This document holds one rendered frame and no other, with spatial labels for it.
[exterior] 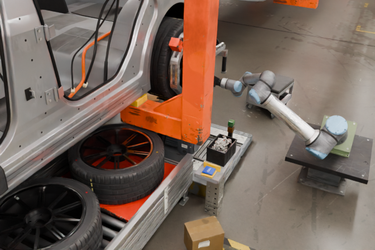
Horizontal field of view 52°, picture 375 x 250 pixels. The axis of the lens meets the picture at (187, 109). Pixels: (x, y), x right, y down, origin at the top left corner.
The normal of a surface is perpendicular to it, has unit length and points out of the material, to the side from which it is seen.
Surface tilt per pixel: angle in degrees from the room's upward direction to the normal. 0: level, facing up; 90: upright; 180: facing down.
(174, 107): 90
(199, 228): 0
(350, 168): 0
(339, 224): 0
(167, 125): 90
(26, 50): 88
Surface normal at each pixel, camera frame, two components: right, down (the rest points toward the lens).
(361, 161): 0.03, -0.87
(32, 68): 0.89, 0.22
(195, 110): -0.45, 0.43
